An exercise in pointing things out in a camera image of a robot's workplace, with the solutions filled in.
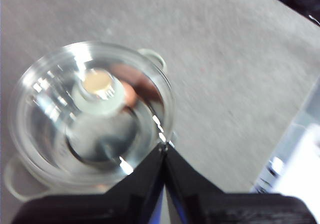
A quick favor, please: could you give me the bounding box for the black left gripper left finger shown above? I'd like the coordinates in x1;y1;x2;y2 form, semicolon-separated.
11;147;166;224

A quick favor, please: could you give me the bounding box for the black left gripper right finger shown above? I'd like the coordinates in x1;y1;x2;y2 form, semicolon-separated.
163;143;318;224

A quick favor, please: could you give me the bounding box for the brown egg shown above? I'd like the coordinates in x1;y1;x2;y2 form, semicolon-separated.
122;82;141;107

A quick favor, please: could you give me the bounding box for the glass lid with green knob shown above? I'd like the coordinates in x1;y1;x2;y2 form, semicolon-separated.
8;41;176;187

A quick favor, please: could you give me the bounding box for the green electric cooking pot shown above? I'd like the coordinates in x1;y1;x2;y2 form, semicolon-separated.
3;41;177;202

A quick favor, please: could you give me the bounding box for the clear plastic box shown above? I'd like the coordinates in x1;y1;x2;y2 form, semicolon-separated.
249;76;320;197

